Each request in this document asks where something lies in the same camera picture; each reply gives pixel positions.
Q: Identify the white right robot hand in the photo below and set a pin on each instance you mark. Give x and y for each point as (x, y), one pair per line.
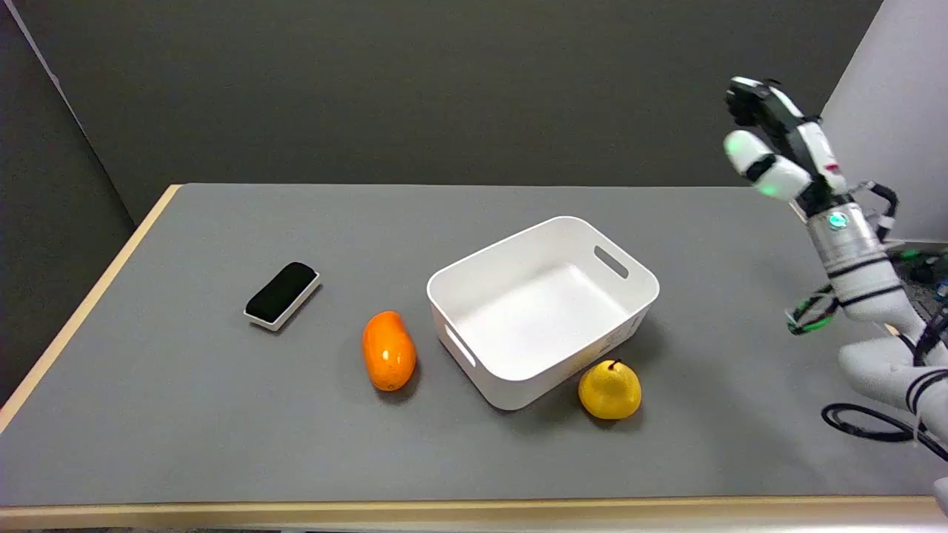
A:
(778, 174)

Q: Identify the orange mango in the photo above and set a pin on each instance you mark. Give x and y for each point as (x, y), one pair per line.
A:
(389, 352)

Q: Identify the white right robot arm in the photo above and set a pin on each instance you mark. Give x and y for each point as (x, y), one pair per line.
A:
(863, 274)

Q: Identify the yellow pear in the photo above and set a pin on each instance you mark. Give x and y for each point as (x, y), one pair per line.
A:
(609, 391)

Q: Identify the white plastic storage bin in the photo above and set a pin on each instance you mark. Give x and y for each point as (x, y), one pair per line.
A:
(541, 318)

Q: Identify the black eraser with white base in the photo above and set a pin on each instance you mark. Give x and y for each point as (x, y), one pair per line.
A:
(281, 292)

